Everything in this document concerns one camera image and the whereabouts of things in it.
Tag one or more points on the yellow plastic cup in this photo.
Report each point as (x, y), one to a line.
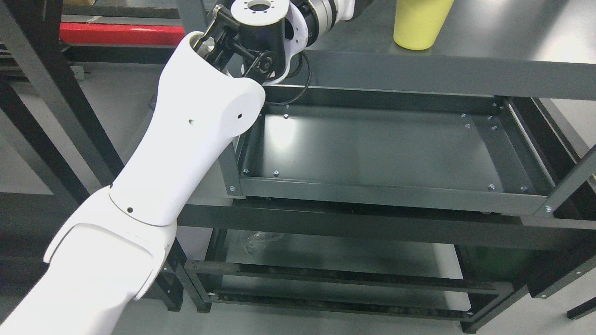
(417, 23)

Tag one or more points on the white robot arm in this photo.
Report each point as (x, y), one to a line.
(113, 246)

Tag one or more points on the black metal shelf rack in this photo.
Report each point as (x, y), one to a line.
(455, 144)

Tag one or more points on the red shelf beam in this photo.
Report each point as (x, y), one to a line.
(114, 34)

